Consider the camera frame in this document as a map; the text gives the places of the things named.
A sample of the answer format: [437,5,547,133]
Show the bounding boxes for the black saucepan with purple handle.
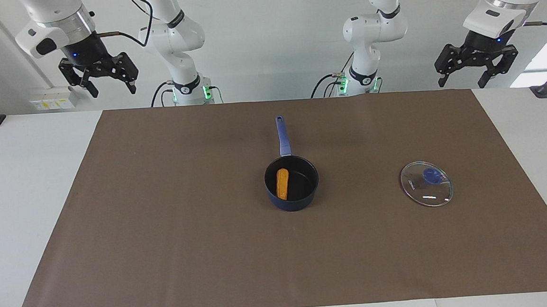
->
[260,113,321,214]

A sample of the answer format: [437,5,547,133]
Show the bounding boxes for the glass lid with blue knob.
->
[399,159,455,210]

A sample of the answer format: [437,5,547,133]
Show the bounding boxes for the white wall cable duct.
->
[0,0,55,93]

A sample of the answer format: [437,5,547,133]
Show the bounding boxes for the black right arm base cables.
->
[149,77,224,108]

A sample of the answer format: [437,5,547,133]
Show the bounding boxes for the black arm base cables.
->
[309,54,357,99]
[149,77,224,108]

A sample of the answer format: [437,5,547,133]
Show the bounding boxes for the yellow toy corn cob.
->
[275,168,291,201]

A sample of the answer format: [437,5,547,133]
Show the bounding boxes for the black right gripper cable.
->
[95,0,156,51]

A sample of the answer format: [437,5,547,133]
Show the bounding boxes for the black left arm base cables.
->
[309,54,357,99]

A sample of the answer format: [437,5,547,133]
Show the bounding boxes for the brown table mat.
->
[2,83,547,307]

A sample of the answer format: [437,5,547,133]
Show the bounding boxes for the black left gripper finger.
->
[475,47,520,89]
[433,43,468,89]

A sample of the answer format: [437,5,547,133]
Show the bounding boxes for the white wall socket box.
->
[29,86,80,112]

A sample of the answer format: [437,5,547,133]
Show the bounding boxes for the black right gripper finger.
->
[108,51,140,96]
[58,56,100,100]

